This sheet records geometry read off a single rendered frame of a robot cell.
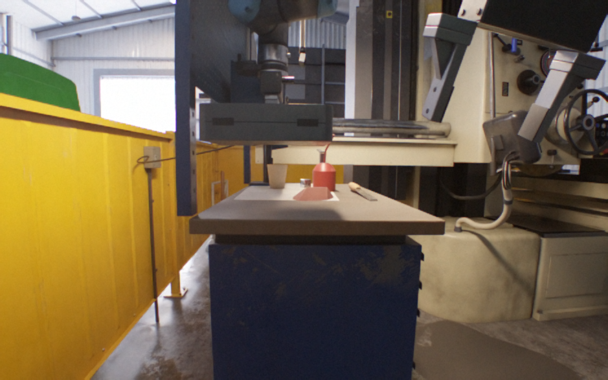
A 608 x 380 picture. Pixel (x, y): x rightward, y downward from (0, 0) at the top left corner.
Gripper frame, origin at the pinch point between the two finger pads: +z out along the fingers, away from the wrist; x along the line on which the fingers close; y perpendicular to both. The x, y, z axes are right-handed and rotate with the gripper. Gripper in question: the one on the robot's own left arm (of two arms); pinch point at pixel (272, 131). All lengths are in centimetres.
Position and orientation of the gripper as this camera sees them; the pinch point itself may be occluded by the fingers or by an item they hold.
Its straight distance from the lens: 77.7
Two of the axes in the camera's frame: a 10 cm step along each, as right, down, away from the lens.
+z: -0.1, 10.0, 1.0
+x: -0.3, -1.0, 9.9
